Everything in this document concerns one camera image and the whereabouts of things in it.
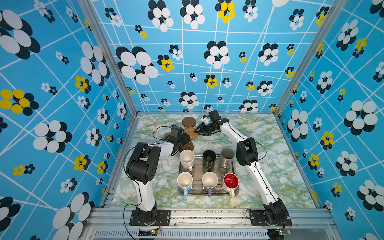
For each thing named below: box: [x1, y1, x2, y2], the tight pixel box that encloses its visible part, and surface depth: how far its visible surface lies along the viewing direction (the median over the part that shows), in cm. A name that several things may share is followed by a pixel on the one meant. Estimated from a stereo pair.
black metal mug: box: [202, 149, 217, 172], surface depth 89 cm
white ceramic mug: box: [179, 149, 195, 171], surface depth 89 cm
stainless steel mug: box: [219, 148, 235, 172], surface depth 88 cm
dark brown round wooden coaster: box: [182, 116, 196, 128], surface depth 117 cm
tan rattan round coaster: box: [184, 127, 198, 140], surface depth 107 cm
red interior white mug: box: [222, 172, 240, 198], surface depth 81 cm
